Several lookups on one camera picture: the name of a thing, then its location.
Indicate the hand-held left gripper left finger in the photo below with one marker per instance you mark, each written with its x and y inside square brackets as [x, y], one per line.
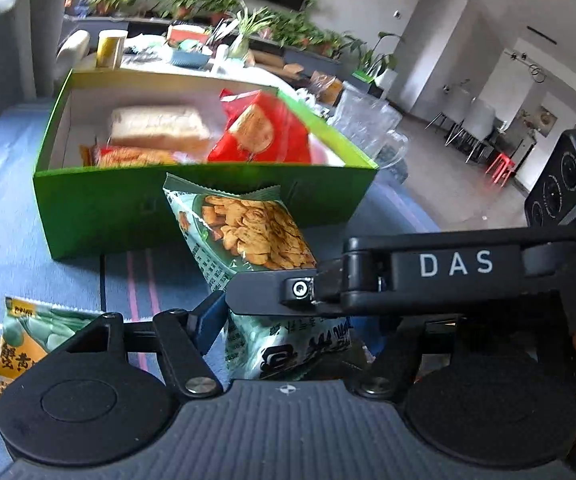
[212, 312]

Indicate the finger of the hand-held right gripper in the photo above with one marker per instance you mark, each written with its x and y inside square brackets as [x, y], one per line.
[443, 270]

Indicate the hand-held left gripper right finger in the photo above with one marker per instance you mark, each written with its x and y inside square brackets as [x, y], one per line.
[393, 355]

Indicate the green cracker snack packet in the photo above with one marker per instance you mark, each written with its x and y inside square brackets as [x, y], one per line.
[248, 230]

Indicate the green cardboard box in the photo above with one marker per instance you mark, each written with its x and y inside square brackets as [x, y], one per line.
[117, 210]

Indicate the red yellow crayfish snack packet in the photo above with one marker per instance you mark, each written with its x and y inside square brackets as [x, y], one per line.
[127, 156]

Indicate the green yellow snack packet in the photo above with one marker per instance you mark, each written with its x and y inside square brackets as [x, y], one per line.
[27, 340]

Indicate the sliced bread packet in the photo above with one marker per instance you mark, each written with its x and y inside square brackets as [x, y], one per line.
[157, 125]

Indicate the red stool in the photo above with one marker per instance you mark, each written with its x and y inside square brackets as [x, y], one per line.
[500, 167]

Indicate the white dining chair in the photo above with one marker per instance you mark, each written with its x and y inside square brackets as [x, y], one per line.
[453, 105]
[483, 125]

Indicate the clear glass pitcher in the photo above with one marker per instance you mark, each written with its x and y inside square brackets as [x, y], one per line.
[363, 120]

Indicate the white plastic bag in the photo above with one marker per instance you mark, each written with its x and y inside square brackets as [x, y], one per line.
[313, 101]

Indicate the tall plant in white pot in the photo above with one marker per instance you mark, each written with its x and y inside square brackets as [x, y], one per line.
[380, 65]

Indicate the orange plastic bag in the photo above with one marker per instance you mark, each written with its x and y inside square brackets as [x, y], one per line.
[325, 89]

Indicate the blue striped tablecloth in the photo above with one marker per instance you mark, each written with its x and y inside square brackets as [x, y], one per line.
[17, 210]

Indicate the white coffee table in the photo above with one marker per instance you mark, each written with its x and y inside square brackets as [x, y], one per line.
[248, 74]

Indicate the open cardboard box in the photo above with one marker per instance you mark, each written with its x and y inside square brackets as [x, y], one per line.
[295, 71]

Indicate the blue tray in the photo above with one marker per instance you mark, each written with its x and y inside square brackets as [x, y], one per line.
[190, 56]

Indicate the spider plant in glass vase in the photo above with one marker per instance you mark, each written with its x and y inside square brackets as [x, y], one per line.
[240, 40]

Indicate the orange box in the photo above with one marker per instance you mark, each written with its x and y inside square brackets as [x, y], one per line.
[185, 34]

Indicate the yellow can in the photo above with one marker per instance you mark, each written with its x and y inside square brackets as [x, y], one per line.
[110, 50]

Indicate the white cushion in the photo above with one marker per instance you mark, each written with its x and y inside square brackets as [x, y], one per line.
[72, 50]

